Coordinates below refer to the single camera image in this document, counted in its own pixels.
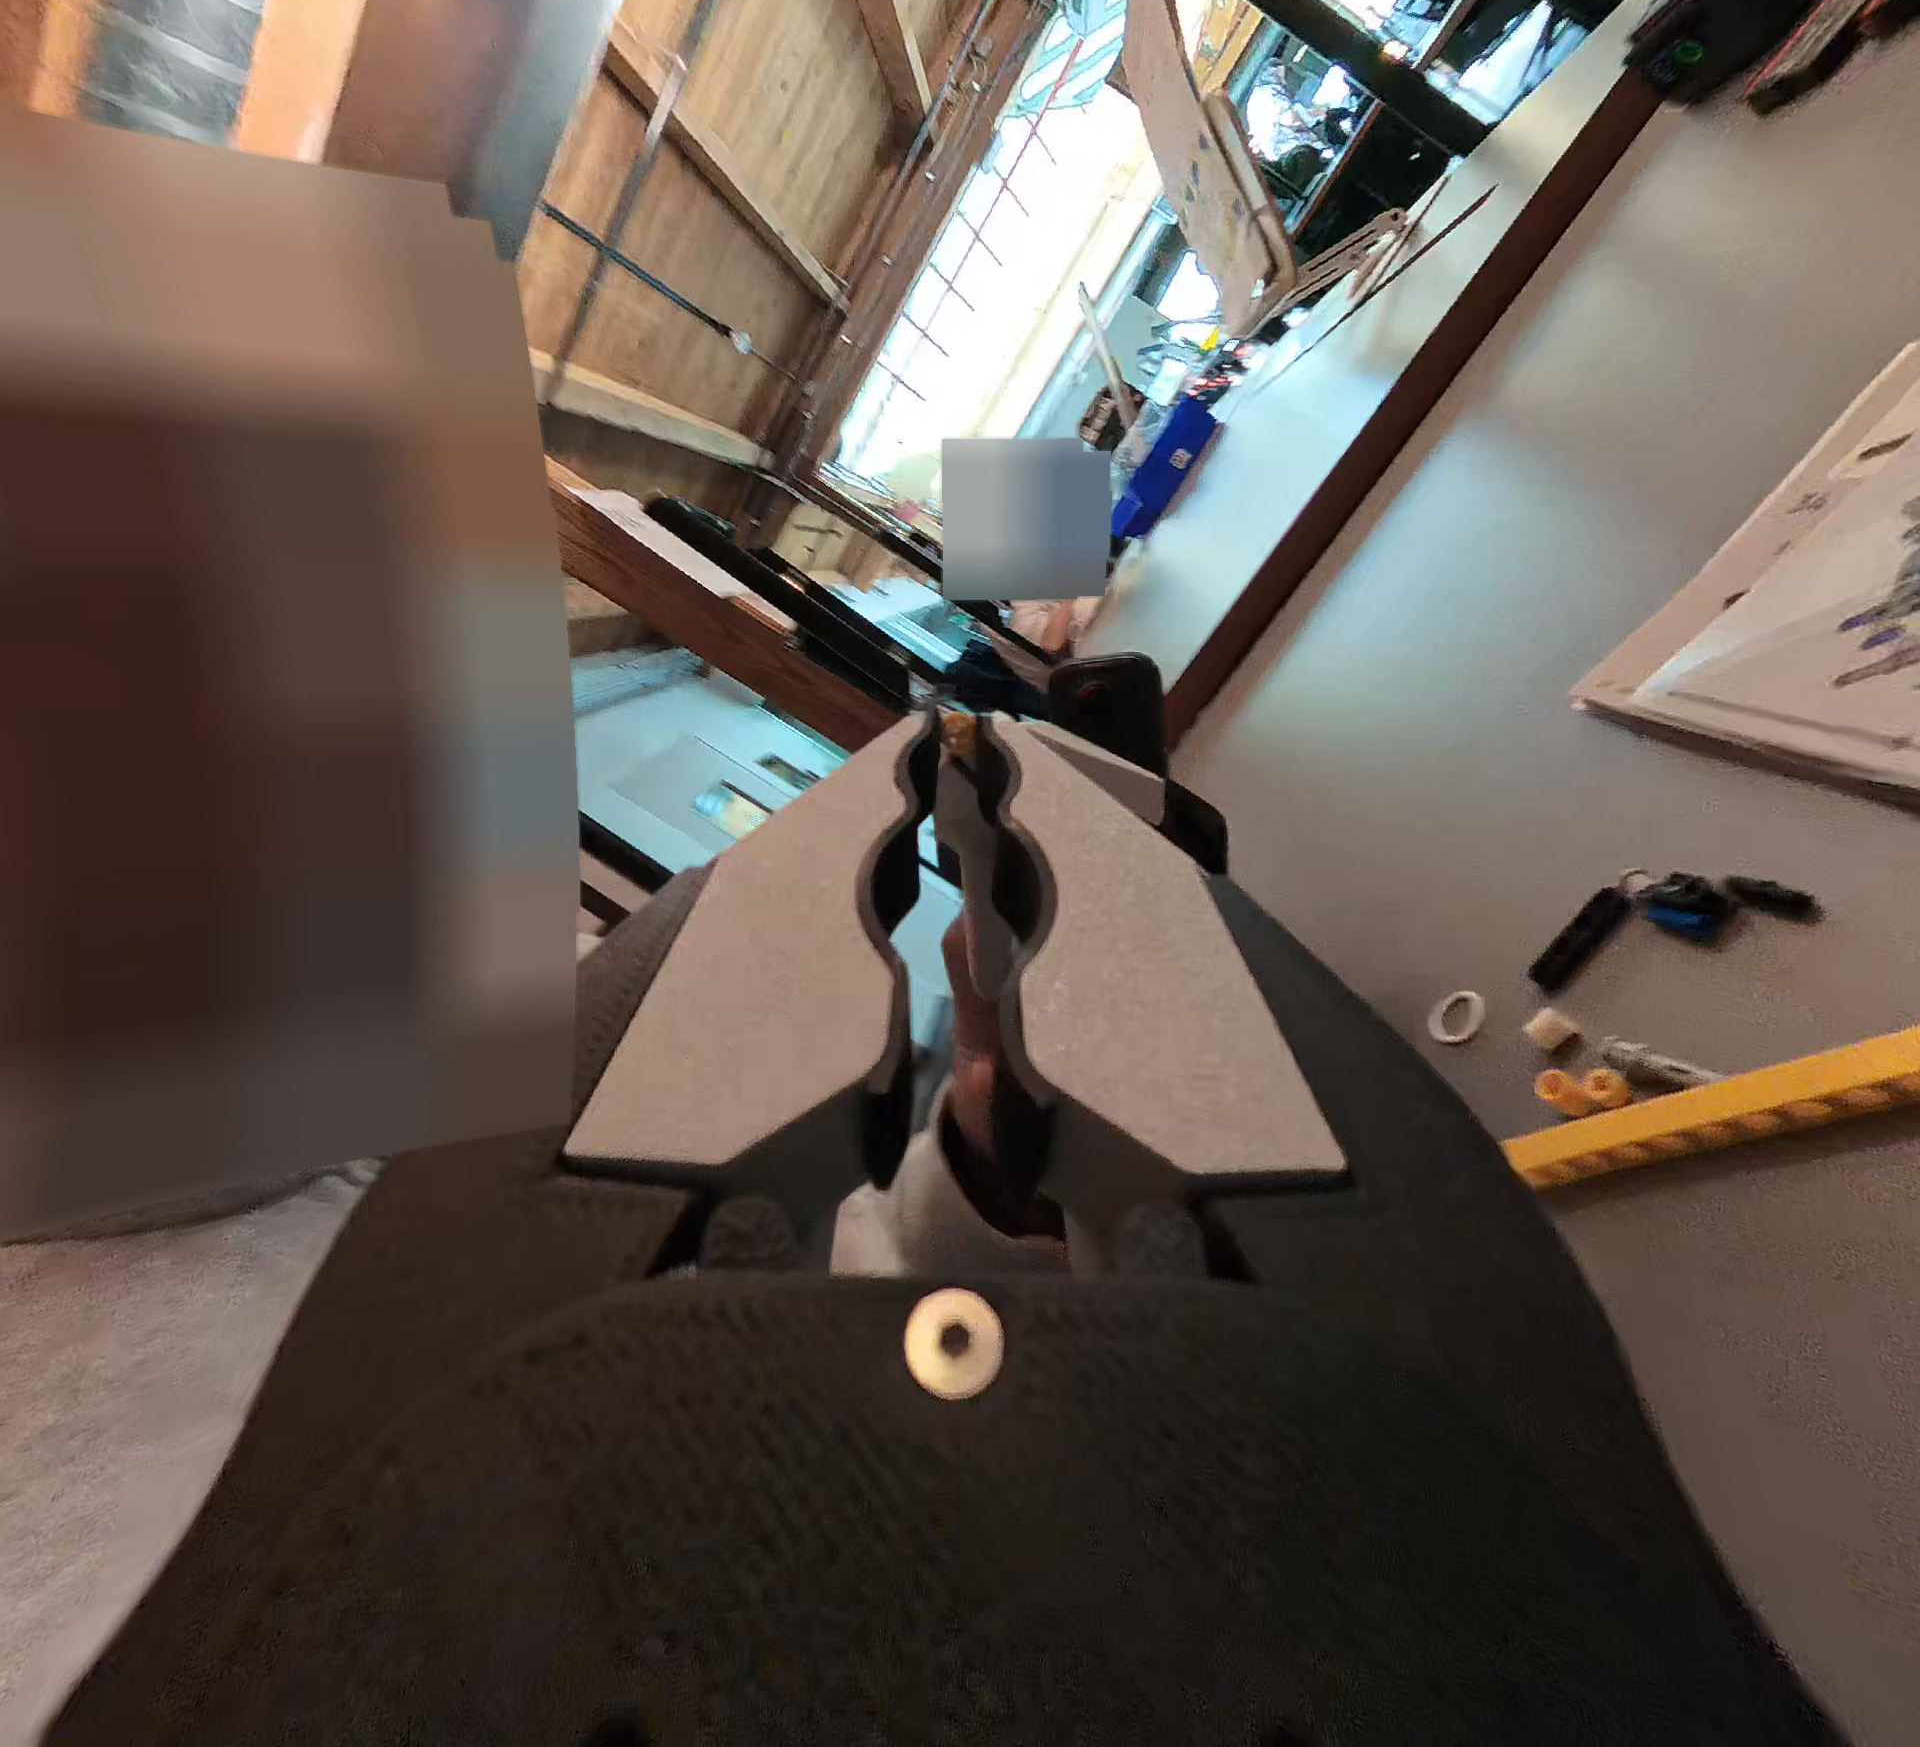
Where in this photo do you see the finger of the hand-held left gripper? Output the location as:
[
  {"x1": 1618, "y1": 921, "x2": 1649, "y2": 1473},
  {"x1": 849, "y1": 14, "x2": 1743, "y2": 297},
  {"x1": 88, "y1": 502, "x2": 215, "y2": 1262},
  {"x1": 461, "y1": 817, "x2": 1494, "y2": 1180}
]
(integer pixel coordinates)
[{"x1": 935, "y1": 745, "x2": 1041, "y2": 1002}]

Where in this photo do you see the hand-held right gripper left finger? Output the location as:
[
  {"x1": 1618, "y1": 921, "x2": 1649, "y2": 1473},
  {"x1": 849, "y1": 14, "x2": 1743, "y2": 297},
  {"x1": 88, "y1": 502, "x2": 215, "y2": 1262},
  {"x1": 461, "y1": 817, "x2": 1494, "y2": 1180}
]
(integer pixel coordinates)
[{"x1": 563, "y1": 712, "x2": 942, "y2": 1193}]

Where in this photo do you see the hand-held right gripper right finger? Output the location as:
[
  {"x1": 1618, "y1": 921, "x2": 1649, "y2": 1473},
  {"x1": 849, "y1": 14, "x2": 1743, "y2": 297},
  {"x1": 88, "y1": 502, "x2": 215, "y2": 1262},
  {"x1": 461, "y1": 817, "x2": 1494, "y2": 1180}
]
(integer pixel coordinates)
[{"x1": 978, "y1": 717, "x2": 1349, "y2": 1252}]

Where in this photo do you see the blue lego piece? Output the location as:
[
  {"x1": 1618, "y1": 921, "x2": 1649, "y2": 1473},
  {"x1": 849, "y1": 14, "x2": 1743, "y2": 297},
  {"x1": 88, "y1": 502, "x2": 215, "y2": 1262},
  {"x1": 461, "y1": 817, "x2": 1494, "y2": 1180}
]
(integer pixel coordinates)
[{"x1": 1632, "y1": 872, "x2": 1743, "y2": 942}]

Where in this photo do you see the black lego connector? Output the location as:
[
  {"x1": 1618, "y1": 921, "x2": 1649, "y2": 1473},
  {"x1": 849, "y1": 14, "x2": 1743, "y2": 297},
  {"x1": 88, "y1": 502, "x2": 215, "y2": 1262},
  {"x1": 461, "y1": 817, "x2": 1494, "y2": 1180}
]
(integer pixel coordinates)
[{"x1": 1528, "y1": 885, "x2": 1628, "y2": 991}]

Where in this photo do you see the grey lego axle pin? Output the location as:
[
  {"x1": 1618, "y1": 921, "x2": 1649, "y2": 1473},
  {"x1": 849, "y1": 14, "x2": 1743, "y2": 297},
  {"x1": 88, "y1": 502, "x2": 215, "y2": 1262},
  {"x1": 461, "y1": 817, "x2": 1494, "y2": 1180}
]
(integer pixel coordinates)
[{"x1": 1599, "y1": 1037, "x2": 1727, "y2": 1088}]

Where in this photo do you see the long yellow lego beam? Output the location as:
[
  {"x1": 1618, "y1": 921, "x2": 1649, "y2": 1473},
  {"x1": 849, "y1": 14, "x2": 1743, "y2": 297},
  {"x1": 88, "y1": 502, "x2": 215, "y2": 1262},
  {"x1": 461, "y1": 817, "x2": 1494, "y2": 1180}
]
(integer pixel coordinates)
[{"x1": 1499, "y1": 1024, "x2": 1920, "y2": 1192}]

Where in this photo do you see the lego instruction booklet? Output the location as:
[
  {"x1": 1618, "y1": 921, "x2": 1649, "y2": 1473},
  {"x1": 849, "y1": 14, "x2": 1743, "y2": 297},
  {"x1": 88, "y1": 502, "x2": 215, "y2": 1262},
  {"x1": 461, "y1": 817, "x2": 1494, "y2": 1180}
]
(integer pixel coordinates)
[{"x1": 1569, "y1": 345, "x2": 1920, "y2": 811}]

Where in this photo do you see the person's left hand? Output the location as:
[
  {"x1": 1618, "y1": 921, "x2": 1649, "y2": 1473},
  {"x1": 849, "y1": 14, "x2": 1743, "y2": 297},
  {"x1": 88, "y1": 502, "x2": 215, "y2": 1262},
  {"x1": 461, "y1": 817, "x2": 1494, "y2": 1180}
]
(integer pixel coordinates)
[{"x1": 942, "y1": 996, "x2": 1059, "y2": 1236}]

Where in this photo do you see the blue storage bin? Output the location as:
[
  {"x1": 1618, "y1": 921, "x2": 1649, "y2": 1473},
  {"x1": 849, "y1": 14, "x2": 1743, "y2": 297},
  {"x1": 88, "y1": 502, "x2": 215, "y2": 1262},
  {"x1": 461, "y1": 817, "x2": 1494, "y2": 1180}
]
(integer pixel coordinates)
[{"x1": 1111, "y1": 394, "x2": 1220, "y2": 542}]

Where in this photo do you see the grey table with wooden edge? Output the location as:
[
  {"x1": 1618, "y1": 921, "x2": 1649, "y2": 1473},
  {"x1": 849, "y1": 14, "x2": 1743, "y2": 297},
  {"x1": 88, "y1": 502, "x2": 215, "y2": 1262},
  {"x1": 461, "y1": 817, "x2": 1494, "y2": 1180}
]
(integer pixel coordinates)
[{"x1": 1111, "y1": 0, "x2": 1652, "y2": 745}]

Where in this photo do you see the white board panel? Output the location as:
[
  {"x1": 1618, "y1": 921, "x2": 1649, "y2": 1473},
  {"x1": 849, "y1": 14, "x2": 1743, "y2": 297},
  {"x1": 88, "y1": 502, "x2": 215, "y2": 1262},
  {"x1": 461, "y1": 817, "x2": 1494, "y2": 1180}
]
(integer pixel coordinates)
[{"x1": 1118, "y1": 0, "x2": 1298, "y2": 309}]

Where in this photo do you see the black battery pack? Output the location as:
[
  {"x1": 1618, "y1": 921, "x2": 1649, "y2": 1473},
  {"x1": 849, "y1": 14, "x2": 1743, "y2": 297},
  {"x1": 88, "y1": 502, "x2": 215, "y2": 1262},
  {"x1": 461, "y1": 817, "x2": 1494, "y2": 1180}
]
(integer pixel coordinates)
[{"x1": 1746, "y1": 0, "x2": 1920, "y2": 116}]

